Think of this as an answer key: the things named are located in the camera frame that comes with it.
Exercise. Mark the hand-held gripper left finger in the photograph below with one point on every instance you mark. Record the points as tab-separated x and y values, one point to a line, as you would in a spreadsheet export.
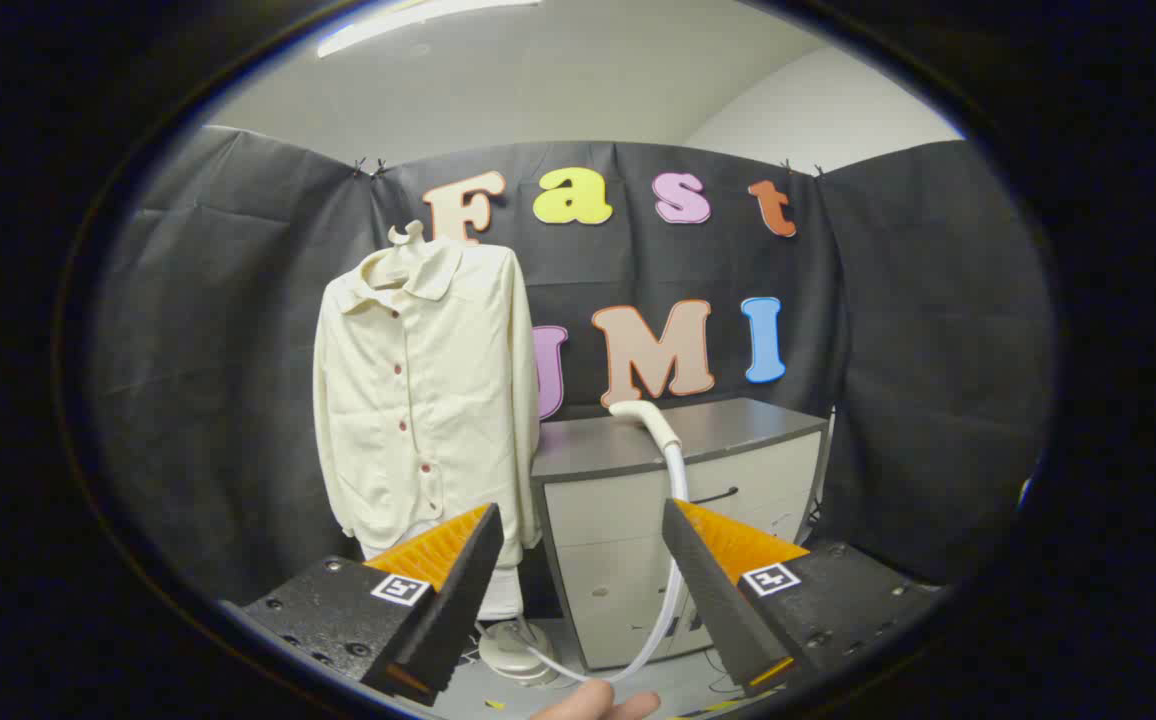
458	600

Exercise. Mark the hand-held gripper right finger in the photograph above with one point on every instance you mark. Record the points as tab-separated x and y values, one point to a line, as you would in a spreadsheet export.
713	600

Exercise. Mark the white garment steamer base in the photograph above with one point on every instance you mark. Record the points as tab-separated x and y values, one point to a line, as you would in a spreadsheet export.
513	650

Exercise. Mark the white garment steamer head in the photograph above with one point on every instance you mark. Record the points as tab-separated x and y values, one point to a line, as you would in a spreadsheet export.
643	415

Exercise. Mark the cream button shirt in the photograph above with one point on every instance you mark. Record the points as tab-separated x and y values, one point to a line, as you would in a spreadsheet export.
438	400

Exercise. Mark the grey cabinet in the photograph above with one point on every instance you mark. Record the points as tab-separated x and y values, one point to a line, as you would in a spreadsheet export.
618	500

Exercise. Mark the white plastic hanger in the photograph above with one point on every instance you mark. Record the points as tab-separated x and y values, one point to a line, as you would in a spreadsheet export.
406	236

